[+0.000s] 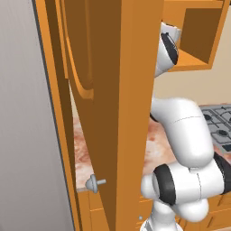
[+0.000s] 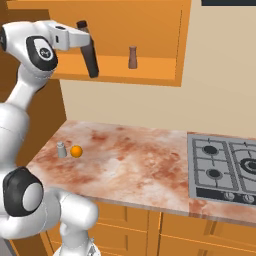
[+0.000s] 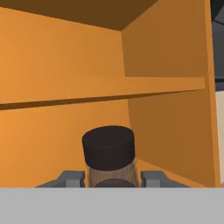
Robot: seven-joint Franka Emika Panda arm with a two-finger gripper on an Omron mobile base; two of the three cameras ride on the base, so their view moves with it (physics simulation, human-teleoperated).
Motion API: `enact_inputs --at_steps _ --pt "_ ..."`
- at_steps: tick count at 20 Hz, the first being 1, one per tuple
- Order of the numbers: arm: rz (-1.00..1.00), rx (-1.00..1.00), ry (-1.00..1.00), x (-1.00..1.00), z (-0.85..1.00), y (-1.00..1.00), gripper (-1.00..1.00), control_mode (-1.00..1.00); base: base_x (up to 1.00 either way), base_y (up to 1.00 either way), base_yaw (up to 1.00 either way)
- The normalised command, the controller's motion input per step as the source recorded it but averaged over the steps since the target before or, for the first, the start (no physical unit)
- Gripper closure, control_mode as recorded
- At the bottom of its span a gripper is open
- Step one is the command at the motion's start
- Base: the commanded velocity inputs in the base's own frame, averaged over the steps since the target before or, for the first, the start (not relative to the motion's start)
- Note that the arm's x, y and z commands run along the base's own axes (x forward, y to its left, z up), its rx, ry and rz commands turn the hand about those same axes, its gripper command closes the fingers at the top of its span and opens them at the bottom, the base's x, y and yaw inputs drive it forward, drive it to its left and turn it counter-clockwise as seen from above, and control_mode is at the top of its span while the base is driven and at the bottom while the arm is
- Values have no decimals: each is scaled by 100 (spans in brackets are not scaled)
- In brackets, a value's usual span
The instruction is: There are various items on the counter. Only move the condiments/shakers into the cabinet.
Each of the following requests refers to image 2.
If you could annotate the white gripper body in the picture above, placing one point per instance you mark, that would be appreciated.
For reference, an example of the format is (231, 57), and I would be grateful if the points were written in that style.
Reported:
(79, 39)

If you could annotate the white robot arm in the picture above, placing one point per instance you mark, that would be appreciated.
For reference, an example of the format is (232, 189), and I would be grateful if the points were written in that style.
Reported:
(20, 130)

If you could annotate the brown tall cabinet panel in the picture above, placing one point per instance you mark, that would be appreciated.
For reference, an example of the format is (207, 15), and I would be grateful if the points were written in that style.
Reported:
(50, 106)

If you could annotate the brown pepper shaker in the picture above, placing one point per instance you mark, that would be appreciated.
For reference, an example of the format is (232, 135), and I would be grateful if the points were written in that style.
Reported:
(133, 59)

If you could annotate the orange fruit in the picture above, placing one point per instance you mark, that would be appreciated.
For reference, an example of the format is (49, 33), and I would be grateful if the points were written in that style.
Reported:
(76, 151)

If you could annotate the grey salt shaker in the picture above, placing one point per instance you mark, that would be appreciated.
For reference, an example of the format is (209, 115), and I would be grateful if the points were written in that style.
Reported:
(61, 150)

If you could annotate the dark range hood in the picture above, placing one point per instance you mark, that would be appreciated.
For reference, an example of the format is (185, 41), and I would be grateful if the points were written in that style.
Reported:
(228, 2)

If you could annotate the grey gas hob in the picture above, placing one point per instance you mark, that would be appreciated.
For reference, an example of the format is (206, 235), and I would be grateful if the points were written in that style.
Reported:
(220, 166)

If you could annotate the grey hob knob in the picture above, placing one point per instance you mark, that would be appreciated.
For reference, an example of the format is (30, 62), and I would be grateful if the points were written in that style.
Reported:
(248, 198)
(229, 196)

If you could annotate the wide orange drawer front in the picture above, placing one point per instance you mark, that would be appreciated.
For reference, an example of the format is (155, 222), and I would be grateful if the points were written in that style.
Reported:
(206, 231)

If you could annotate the wide orange cupboard door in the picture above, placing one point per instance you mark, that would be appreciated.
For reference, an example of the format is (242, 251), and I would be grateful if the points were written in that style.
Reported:
(186, 248)

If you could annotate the open orange wall cabinet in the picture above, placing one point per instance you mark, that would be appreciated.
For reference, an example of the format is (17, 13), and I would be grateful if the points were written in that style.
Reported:
(146, 30)

